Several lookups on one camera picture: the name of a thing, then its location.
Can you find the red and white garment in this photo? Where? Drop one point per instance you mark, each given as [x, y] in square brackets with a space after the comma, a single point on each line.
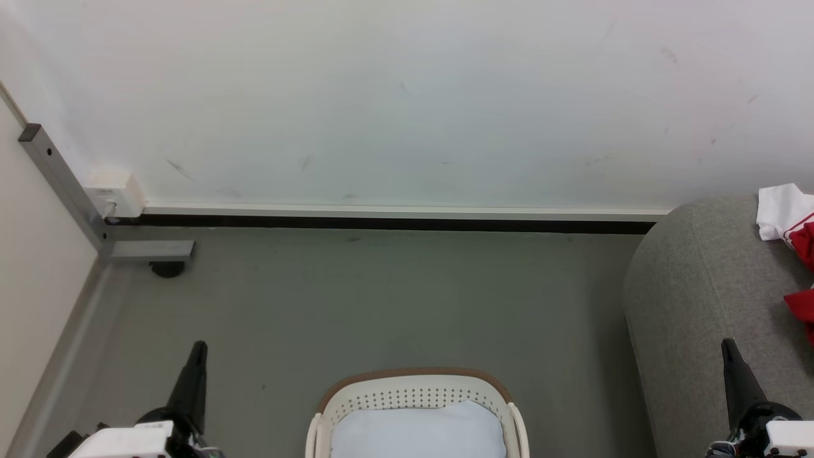
[779, 210]

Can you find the grey metal frame post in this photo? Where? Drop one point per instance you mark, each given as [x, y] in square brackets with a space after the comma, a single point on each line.
[63, 181]

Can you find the grey fabric sofa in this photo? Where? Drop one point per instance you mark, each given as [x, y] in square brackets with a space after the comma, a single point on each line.
[712, 299]

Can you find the white and black skirting strip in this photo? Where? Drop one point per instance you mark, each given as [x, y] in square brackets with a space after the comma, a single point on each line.
[394, 216]

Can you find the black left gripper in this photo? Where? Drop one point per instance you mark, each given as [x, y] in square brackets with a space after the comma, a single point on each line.
[184, 439]

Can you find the white wall socket box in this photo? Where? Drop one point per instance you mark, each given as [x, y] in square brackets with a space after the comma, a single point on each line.
[121, 194]

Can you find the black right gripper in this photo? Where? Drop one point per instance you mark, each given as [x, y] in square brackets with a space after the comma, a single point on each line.
[753, 426]

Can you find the white laundry basket brown rim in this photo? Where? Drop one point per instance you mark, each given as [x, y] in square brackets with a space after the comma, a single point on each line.
[413, 388]

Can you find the light blue cloth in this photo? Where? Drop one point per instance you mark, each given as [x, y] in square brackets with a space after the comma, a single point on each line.
[416, 432]

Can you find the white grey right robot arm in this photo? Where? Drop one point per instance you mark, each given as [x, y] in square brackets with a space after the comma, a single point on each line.
[792, 440]

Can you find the black round frame foot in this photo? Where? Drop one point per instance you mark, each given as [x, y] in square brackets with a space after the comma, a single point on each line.
[168, 269]

